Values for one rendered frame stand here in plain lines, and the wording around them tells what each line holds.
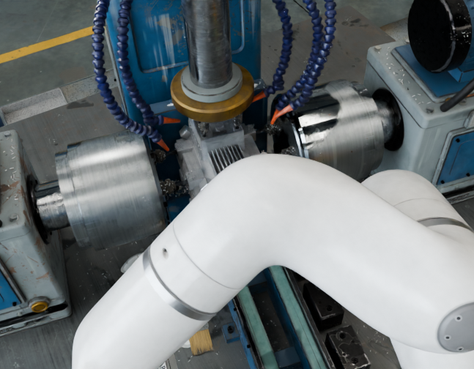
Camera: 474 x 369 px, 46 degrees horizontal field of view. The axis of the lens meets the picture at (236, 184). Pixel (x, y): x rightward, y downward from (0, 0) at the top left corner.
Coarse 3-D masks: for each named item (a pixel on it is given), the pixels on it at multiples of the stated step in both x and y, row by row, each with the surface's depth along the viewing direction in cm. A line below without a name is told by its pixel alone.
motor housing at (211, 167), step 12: (192, 144) 133; (252, 144) 133; (192, 156) 131; (216, 156) 127; (228, 156) 126; (240, 156) 127; (192, 168) 128; (204, 168) 127; (216, 168) 125; (192, 192) 128
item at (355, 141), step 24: (312, 96) 128; (336, 96) 128; (360, 96) 128; (288, 120) 129; (312, 120) 125; (336, 120) 125; (360, 120) 126; (384, 120) 135; (288, 144) 134; (312, 144) 124; (336, 144) 125; (360, 144) 127; (336, 168) 128; (360, 168) 131
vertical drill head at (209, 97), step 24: (192, 0) 101; (216, 0) 101; (192, 24) 105; (216, 24) 105; (192, 48) 109; (216, 48) 108; (192, 72) 115; (216, 72) 113; (240, 72) 119; (192, 96) 116; (216, 96) 115; (240, 96) 117; (216, 120) 116; (240, 120) 122
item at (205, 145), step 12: (192, 120) 127; (228, 120) 131; (192, 132) 130; (216, 132) 127; (228, 132) 129; (240, 132) 125; (204, 144) 124; (216, 144) 125; (228, 144) 126; (240, 144) 128; (204, 156) 127
